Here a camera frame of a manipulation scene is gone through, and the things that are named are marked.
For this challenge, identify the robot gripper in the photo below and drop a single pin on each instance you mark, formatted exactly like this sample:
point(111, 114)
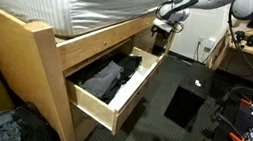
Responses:
point(164, 25)

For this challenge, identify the wooden drawer with grey clothes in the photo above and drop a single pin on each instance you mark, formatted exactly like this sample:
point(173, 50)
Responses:
point(100, 110)

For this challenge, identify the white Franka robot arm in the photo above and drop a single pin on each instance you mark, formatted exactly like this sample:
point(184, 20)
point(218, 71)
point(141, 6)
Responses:
point(211, 0)

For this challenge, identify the black garment beside grey one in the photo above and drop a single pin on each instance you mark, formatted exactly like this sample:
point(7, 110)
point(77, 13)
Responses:
point(130, 64)

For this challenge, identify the white sticker on case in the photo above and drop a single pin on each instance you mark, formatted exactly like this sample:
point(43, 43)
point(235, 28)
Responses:
point(198, 83)

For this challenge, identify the black computer case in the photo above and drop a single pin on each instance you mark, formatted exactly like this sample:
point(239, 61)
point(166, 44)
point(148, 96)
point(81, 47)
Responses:
point(183, 106)

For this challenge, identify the grey folded garment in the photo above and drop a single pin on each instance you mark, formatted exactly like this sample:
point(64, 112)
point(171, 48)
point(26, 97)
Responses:
point(101, 80)

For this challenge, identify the closed lower wooden drawer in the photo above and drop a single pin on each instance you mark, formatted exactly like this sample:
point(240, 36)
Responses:
point(86, 126)

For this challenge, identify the black garment on floor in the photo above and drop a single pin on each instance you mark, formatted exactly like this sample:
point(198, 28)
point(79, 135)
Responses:
point(37, 128)

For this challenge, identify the white wall power adapter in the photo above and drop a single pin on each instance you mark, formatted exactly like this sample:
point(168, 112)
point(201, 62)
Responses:
point(209, 45)

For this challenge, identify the wooden bed frame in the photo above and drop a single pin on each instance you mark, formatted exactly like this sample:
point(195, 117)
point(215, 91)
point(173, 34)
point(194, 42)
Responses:
point(41, 78)

